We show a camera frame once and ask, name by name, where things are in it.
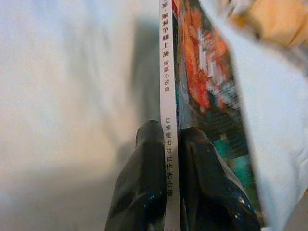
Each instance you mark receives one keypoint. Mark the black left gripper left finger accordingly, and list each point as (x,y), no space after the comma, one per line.
(142,183)

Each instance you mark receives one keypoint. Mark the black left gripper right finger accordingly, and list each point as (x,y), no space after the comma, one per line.
(207,192)

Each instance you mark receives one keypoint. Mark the colourful book with white spine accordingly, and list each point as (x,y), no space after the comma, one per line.
(169,72)

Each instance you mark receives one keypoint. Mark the white quilted bed mattress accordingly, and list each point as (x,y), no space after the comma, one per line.
(60,96)

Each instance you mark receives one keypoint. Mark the yellow egg print blanket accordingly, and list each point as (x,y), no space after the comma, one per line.
(269,21)

